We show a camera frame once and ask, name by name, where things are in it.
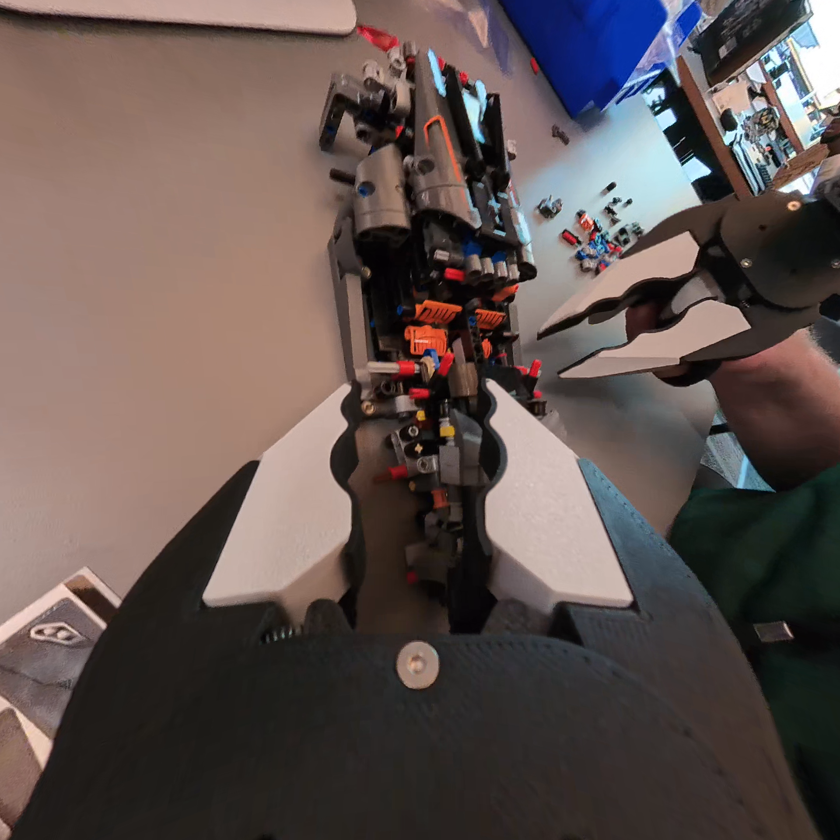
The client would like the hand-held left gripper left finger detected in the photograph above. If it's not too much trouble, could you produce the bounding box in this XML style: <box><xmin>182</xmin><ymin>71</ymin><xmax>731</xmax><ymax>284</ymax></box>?
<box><xmin>202</xmin><ymin>382</ymin><xmax>366</xmax><ymax>611</ymax></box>

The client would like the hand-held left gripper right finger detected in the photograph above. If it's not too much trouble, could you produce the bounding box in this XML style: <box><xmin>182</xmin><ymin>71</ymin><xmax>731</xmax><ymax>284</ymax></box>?
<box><xmin>481</xmin><ymin>379</ymin><xmax>635</xmax><ymax>611</ymax></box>

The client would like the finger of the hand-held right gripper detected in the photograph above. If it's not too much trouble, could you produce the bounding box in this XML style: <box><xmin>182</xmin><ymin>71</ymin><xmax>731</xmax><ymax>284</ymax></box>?
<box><xmin>537</xmin><ymin>230</ymin><xmax>723</xmax><ymax>341</ymax></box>
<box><xmin>558</xmin><ymin>297</ymin><xmax>753</xmax><ymax>382</ymax></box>

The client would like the grey black lego assembly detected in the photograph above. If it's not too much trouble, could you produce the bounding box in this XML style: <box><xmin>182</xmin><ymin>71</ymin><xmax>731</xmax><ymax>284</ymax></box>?
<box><xmin>318</xmin><ymin>25</ymin><xmax>540</xmax><ymax>283</ymax></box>

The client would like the lego car model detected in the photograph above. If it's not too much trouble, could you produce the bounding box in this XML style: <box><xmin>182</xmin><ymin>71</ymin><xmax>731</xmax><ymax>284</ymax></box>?
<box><xmin>327</xmin><ymin>217</ymin><xmax>568</xmax><ymax>608</ymax></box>

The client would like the person's right forearm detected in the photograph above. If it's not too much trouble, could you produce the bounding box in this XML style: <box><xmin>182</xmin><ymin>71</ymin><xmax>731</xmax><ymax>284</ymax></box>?
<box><xmin>712</xmin><ymin>328</ymin><xmax>840</xmax><ymax>492</ymax></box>

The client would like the pile of loose lego pieces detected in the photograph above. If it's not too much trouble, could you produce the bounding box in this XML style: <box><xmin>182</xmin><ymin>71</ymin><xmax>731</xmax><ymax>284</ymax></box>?
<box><xmin>537</xmin><ymin>180</ymin><xmax>651</xmax><ymax>277</ymax></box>

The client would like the lego sticker sheet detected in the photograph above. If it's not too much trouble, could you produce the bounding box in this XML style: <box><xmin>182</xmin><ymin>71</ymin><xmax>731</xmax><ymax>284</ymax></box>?
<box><xmin>0</xmin><ymin>567</ymin><xmax>122</xmax><ymax>815</ymax></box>

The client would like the person's right hand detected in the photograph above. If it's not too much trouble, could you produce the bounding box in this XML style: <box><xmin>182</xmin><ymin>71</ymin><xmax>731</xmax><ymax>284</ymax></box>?
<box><xmin>625</xmin><ymin>302</ymin><xmax>677</xmax><ymax>347</ymax></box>

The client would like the large blue plastic bin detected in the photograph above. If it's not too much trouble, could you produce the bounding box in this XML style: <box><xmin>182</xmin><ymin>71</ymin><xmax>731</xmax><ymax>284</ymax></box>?
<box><xmin>499</xmin><ymin>0</ymin><xmax>703</xmax><ymax>120</ymax></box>

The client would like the white booklet stand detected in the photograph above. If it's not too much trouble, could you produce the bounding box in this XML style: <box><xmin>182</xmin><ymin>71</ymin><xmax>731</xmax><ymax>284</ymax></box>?
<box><xmin>0</xmin><ymin>0</ymin><xmax>358</xmax><ymax>37</ymax></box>

